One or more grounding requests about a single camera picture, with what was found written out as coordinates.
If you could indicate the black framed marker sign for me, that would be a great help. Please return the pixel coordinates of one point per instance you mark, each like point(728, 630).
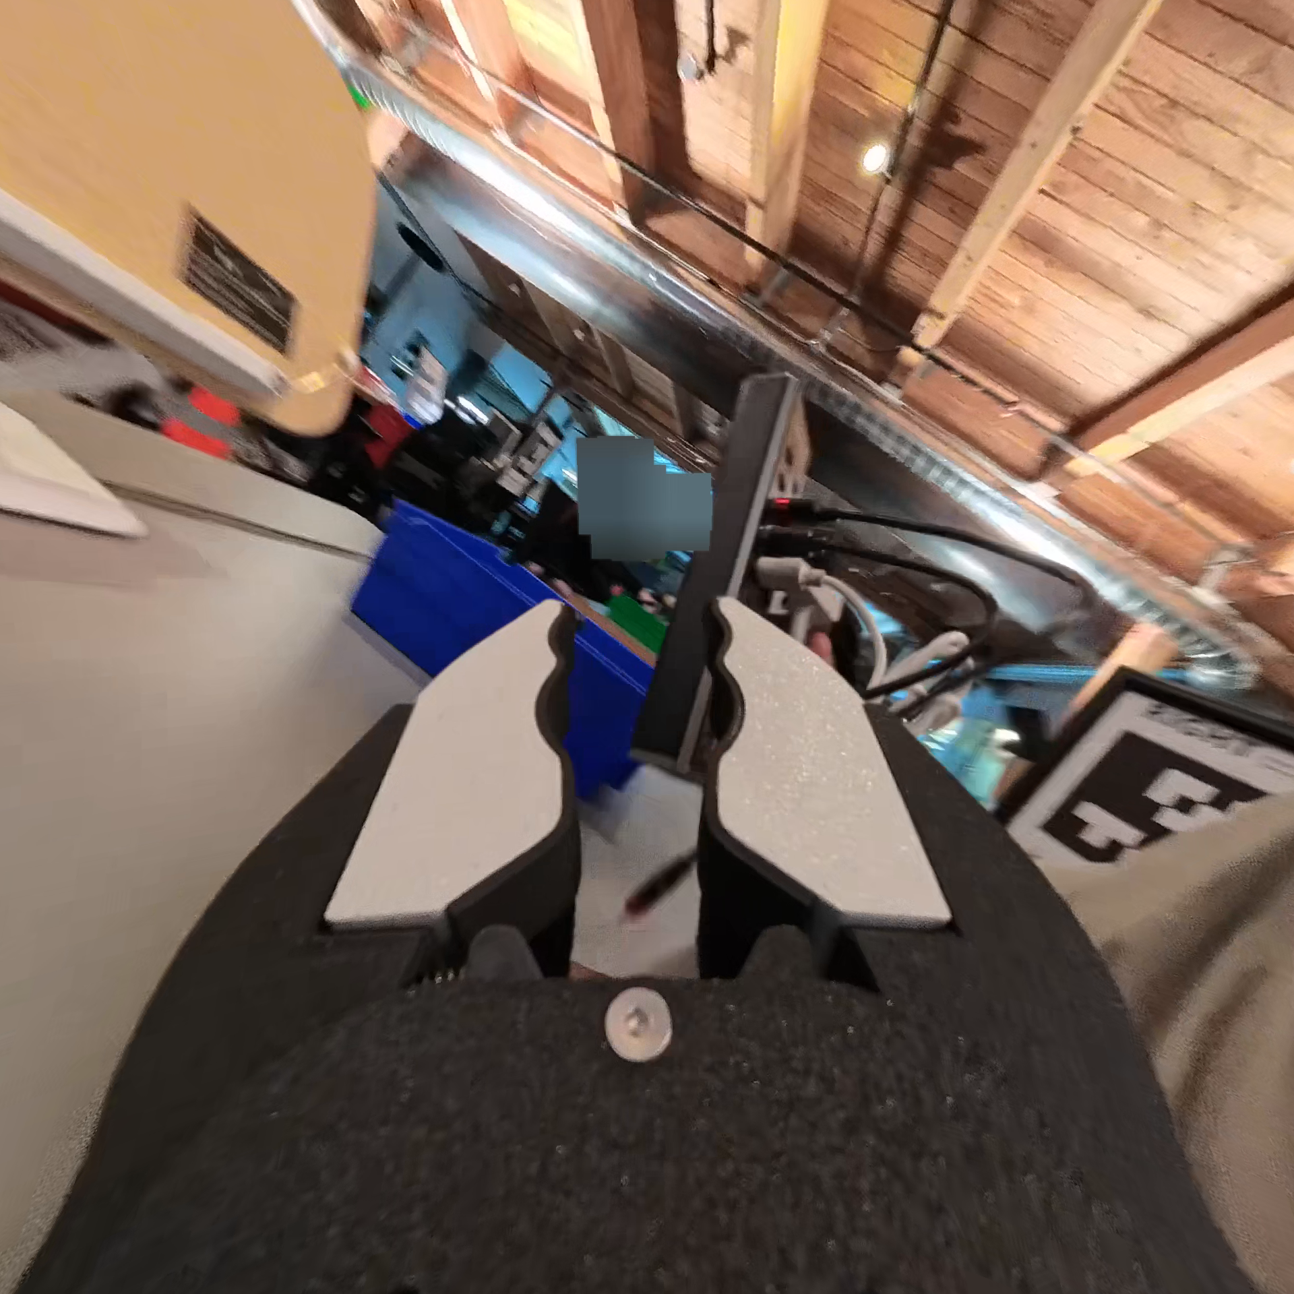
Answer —
point(531, 459)
point(1142, 778)

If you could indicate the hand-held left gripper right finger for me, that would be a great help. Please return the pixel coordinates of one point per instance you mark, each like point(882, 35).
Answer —
point(819, 798)

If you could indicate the wooden book stand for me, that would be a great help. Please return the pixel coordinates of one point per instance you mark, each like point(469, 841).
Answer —
point(152, 151)

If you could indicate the silver spiral air duct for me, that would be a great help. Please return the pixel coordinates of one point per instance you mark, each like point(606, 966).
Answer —
point(708, 303)

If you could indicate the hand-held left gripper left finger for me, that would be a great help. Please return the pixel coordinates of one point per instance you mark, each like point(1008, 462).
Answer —
point(466, 798)

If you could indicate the black rectangular usb hub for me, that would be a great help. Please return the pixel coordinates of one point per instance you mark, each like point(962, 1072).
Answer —
point(728, 525)

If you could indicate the green tray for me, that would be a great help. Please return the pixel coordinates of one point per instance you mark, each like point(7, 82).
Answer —
point(637, 618)

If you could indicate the blue plastic bin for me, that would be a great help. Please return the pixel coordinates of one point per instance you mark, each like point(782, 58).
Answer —
point(455, 585)

